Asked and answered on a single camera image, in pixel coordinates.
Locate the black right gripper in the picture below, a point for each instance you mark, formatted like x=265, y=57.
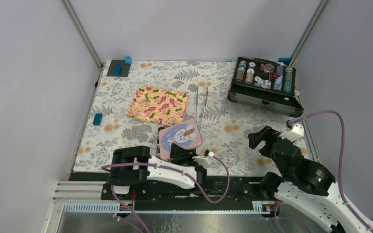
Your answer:
x=266, y=133

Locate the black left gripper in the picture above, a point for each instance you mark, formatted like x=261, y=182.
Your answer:
x=178, y=155

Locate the silver metal tin lid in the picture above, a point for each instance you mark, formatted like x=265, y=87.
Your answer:
x=185, y=135

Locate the pink divided chocolate box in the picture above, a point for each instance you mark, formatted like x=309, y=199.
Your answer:
x=158, y=141

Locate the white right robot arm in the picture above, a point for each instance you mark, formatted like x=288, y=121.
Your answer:
x=306, y=185

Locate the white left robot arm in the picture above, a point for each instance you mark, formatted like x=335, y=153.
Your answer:
x=134, y=165

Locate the black poker chip case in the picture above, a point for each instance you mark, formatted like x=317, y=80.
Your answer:
x=266, y=85

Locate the floral rectangular tray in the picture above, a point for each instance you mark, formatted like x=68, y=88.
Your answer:
x=159, y=106

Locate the blue block behind case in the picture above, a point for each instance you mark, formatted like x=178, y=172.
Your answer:
x=285, y=61

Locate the blue lego brick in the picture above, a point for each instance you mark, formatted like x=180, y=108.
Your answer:
x=117, y=70
x=128, y=60
x=97, y=119

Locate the grey lego baseplate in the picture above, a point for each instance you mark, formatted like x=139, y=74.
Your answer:
x=125, y=68

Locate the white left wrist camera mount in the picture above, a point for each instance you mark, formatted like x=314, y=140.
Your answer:
x=204, y=160

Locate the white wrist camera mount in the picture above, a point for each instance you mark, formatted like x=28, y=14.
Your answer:
x=204, y=160
x=297, y=132

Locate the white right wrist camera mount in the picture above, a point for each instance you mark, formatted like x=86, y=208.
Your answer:
x=297, y=132

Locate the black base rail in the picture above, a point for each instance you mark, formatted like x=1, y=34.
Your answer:
x=224, y=194

